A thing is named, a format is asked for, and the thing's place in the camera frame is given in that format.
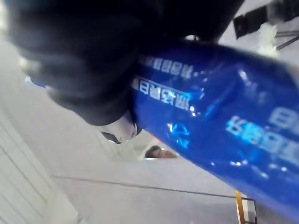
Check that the black tripod with camera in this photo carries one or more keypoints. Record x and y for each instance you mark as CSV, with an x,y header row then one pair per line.
x,y
264,18

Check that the yellow framed stand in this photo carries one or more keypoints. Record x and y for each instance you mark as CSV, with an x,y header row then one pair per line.
x,y
241,207

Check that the blue toothpaste tube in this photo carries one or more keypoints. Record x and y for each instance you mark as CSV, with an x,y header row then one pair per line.
x,y
210,112

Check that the person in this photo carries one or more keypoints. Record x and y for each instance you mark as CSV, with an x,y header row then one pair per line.
x,y
158,152

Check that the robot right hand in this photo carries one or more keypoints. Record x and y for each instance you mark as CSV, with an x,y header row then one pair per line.
x,y
77,53

